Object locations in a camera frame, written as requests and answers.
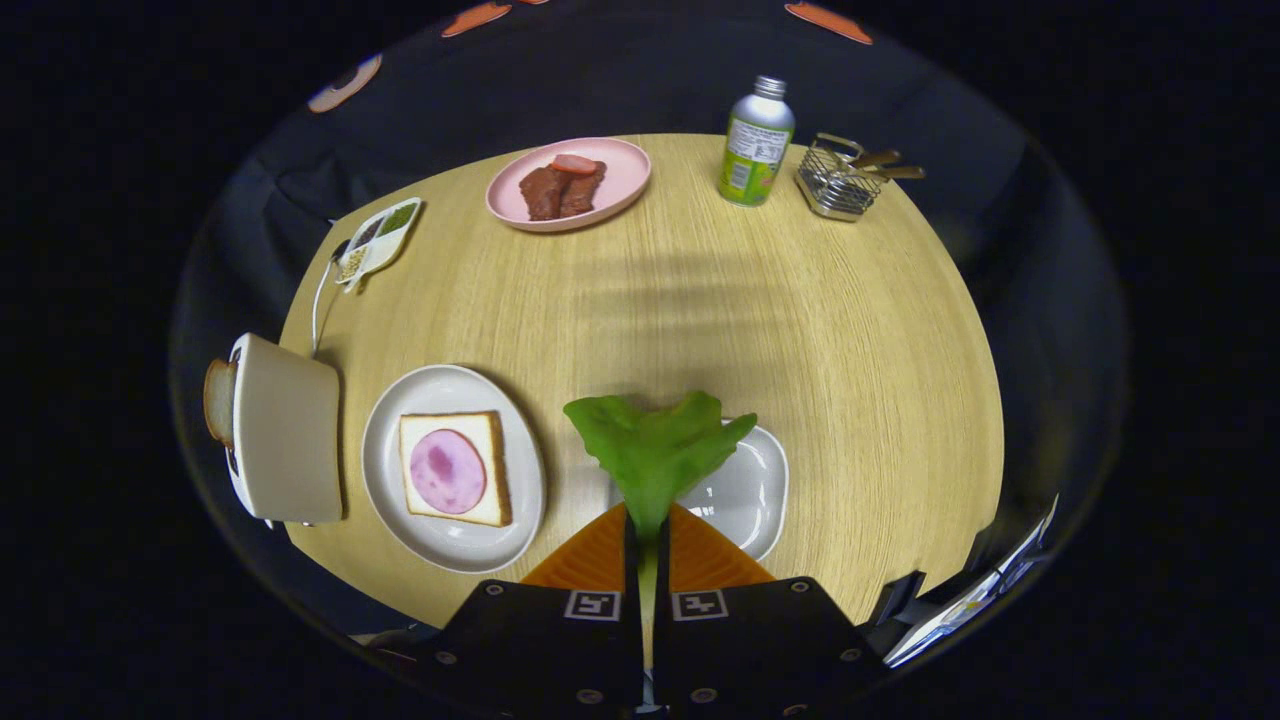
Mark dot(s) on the red sausage slice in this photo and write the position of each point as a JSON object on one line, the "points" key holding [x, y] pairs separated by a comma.
{"points": [[573, 164]]}

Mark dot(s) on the green mung beans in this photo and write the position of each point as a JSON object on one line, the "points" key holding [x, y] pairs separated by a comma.
{"points": [[398, 217]]}

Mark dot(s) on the white divided dish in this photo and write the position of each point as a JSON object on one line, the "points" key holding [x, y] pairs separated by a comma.
{"points": [[377, 252]]}

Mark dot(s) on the silver bottle with green label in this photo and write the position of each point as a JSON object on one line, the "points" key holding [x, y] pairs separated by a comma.
{"points": [[755, 150]]}

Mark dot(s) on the brown meat slices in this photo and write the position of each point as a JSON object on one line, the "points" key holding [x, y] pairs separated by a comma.
{"points": [[555, 190]]}

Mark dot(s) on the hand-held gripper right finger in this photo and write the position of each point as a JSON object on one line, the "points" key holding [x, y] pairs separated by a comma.
{"points": [[750, 650]]}

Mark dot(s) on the white toaster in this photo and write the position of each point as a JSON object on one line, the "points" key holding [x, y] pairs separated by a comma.
{"points": [[290, 430]]}

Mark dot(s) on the yellow soybeans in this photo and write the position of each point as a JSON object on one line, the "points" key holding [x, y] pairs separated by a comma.
{"points": [[351, 263]]}

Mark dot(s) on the white sheet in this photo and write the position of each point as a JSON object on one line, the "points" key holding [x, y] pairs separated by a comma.
{"points": [[960, 605]]}

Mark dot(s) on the wooden utensils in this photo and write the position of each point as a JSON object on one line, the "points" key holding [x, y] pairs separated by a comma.
{"points": [[890, 172]]}

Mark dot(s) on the green lettuce leaf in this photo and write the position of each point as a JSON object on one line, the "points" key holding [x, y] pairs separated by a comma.
{"points": [[650, 450]]}

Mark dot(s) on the dark red beans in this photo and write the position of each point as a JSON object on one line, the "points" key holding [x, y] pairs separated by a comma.
{"points": [[367, 232]]}

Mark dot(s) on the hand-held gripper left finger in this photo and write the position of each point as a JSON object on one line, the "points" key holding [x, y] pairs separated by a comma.
{"points": [[560, 650]]}

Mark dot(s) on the pink ham slice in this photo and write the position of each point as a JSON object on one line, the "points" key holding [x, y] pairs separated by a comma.
{"points": [[447, 472]]}

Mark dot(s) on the white bread slice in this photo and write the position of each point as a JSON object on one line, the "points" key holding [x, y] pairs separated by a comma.
{"points": [[495, 440]]}

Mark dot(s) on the toasted bread slice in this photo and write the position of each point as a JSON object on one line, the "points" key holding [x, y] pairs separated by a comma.
{"points": [[220, 400]]}

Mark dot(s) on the round white plate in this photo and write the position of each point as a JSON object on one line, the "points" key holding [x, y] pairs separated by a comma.
{"points": [[450, 545]]}

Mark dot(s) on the small white rectangular dish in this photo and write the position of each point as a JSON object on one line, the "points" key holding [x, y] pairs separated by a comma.
{"points": [[745, 490]]}

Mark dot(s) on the pink plate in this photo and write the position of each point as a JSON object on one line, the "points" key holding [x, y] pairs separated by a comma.
{"points": [[620, 175]]}

